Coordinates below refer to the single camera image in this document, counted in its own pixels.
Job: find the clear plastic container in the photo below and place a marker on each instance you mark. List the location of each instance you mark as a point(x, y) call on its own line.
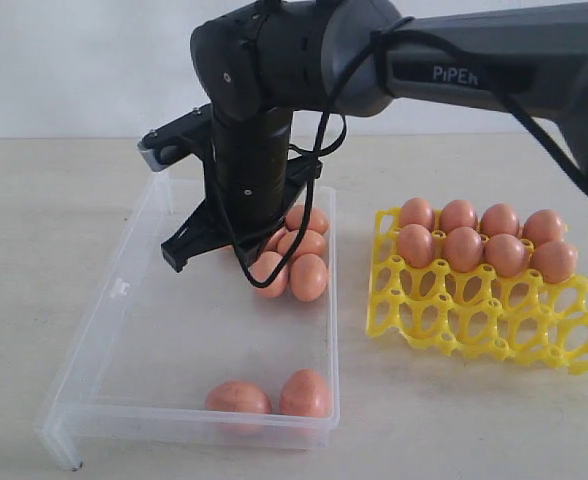
point(154, 342)

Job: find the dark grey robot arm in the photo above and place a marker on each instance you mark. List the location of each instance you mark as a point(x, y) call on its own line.
point(263, 62)

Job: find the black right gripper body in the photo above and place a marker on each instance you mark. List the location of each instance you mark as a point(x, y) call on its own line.
point(254, 179)

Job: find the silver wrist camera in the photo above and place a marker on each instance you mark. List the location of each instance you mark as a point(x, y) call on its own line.
point(187, 135)

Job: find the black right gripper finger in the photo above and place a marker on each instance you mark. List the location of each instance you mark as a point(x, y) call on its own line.
point(252, 239)
point(201, 233)

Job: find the yellow plastic egg tray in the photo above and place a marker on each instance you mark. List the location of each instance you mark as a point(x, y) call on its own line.
point(521, 319)

